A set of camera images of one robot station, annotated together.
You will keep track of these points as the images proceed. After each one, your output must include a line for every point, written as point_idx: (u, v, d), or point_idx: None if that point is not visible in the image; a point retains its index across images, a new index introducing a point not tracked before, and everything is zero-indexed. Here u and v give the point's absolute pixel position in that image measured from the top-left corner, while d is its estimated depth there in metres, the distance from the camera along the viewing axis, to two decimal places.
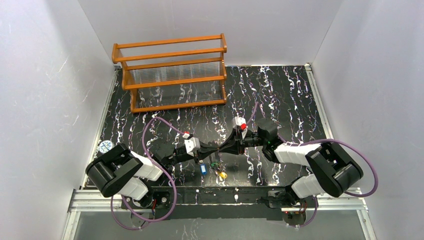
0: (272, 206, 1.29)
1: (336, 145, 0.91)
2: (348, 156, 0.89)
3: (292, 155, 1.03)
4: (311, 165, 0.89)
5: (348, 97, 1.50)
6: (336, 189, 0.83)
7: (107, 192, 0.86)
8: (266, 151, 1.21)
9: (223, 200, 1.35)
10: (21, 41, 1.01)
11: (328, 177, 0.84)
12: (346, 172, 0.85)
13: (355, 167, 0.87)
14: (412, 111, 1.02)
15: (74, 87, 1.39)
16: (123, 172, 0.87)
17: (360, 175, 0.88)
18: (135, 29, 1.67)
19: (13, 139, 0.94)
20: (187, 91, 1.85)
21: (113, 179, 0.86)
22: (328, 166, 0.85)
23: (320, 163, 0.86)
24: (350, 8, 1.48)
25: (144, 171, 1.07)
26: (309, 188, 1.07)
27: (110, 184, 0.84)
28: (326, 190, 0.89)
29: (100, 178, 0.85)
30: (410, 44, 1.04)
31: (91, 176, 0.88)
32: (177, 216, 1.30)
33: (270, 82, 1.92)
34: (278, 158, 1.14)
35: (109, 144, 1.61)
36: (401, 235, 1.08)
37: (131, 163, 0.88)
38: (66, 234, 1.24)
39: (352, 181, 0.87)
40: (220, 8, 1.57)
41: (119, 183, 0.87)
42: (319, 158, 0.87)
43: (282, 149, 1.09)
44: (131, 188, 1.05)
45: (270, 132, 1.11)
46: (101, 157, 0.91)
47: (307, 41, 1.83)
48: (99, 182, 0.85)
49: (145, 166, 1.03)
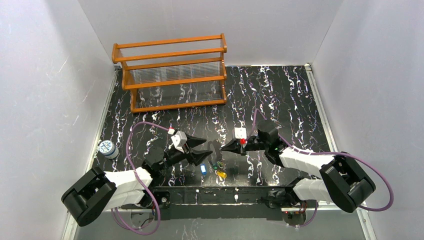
0: (272, 206, 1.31)
1: (351, 159, 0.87)
2: (363, 172, 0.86)
3: (302, 164, 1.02)
4: (325, 181, 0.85)
5: (348, 97, 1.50)
6: (350, 206, 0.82)
7: (83, 220, 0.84)
8: (269, 154, 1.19)
9: (223, 200, 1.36)
10: (21, 41, 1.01)
11: (343, 194, 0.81)
12: (360, 188, 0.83)
13: (368, 182, 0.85)
14: (412, 111, 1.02)
15: (74, 87, 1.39)
16: (95, 201, 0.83)
17: (373, 189, 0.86)
18: (136, 29, 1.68)
19: (14, 139, 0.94)
20: (187, 91, 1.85)
21: (86, 209, 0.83)
22: (343, 183, 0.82)
23: (336, 181, 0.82)
24: (350, 8, 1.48)
25: (126, 188, 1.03)
26: (314, 193, 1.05)
27: (83, 214, 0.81)
28: (339, 205, 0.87)
29: (75, 208, 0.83)
30: (410, 44, 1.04)
31: (66, 204, 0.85)
32: (177, 217, 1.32)
33: (270, 82, 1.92)
34: (283, 162, 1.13)
35: (110, 144, 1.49)
36: (401, 235, 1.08)
37: (103, 191, 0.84)
38: (66, 234, 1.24)
39: (365, 196, 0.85)
40: (220, 8, 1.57)
41: (93, 211, 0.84)
42: (334, 176, 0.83)
43: (289, 155, 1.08)
44: (121, 200, 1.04)
45: (270, 134, 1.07)
46: (74, 185, 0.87)
47: (307, 41, 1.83)
48: (73, 212, 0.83)
49: (126, 184, 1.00)
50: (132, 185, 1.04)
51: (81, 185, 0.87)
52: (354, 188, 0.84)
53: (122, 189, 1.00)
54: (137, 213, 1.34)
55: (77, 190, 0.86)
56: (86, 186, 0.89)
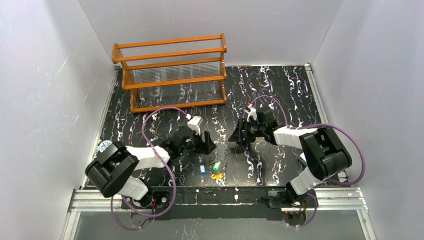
0: (272, 206, 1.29)
1: (331, 131, 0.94)
2: (341, 144, 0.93)
3: (288, 137, 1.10)
4: (304, 147, 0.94)
5: (348, 96, 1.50)
6: (322, 172, 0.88)
7: (107, 191, 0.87)
8: (266, 134, 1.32)
9: (223, 200, 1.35)
10: (20, 41, 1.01)
11: (317, 158, 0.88)
12: (335, 158, 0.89)
13: (345, 155, 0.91)
14: (412, 111, 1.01)
15: (74, 86, 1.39)
16: (119, 172, 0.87)
17: (348, 164, 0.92)
18: (136, 29, 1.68)
19: (14, 139, 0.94)
20: (187, 91, 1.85)
21: (112, 180, 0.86)
22: (318, 148, 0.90)
23: (312, 146, 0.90)
24: (350, 8, 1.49)
25: (146, 163, 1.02)
26: (304, 179, 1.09)
27: (108, 185, 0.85)
28: (313, 173, 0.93)
29: (99, 179, 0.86)
30: (410, 44, 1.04)
31: (90, 176, 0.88)
32: (177, 217, 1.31)
33: (270, 82, 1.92)
34: (276, 140, 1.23)
35: None
36: (402, 235, 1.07)
37: (126, 163, 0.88)
38: (66, 234, 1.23)
39: (339, 168, 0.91)
40: (220, 8, 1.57)
41: (117, 183, 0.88)
42: (312, 142, 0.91)
43: (281, 131, 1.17)
44: (131, 188, 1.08)
45: (265, 113, 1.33)
46: (97, 158, 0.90)
47: (307, 41, 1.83)
48: (99, 183, 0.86)
49: (145, 159, 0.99)
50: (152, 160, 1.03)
51: (104, 158, 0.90)
52: (330, 157, 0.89)
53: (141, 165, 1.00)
54: (138, 213, 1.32)
55: (101, 163, 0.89)
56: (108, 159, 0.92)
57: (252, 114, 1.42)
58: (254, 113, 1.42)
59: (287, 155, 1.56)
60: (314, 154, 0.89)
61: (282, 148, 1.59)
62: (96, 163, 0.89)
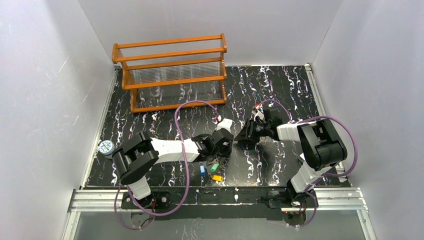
0: (272, 206, 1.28)
1: (329, 124, 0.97)
2: (337, 135, 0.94)
3: (292, 131, 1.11)
4: (301, 136, 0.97)
5: (348, 97, 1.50)
6: (315, 159, 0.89)
7: (125, 179, 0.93)
8: (271, 130, 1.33)
9: (223, 200, 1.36)
10: (20, 41, 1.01)
11: (312, 146, 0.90)
12: (331, 149, 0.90)
13: (341, 147, 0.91)
14: (412, 111, 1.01)
15: (74, 86, 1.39)
16: (137, 165, 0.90)
17: (342, 158, 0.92)
18: (136, 29, 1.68)
19: (14, 140, 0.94)
20: (187, 91, 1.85)
21: (130, 171, 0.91)
22: (313, 137, 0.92)
23: (307, 133, 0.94)
24: (350, 8, 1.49)
25: (170, 156, 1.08)
26: (302, 174, 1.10)
27: (127, 175, 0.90)
28: (309, 163, 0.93)
29: (120, 167, 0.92)
30: (410, 45, 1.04)
31: (114, 161, 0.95)
32: (177, 217, 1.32)
33: (270, 82, 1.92)
34: (279, 135, 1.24)
35: (109, 144, 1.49)
36: (401, 235, 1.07)
37: (145, 158, 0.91)
38: (66, 234, 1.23)
39: (334, 159, 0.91)
40: (220, 8, 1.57)
41: (135, 174, 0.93)
42: (308, 130, 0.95)
43: (282, 126, 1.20)
44: (141, 183, 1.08)
45: (270, 109, 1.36)
46: (123, 145, 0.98)
47: (307, 41, 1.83)
48: (119, 170, 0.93)
49: (170, 154, 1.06)
50: (177, 155, 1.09)
51: (128, 147, 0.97)
52: (327, 148, 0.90)
53: (165, 157, 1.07)
54: (138, 213, 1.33)
55: (125, 150, 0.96)
56: (132, 148, 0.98)
57: (259, 114, 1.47)
58: (261, 114, 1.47)
59: (287, 155, 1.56)
60: (308, 141, 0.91)
61: (282, 148, 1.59)
62: (120, 149, 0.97)
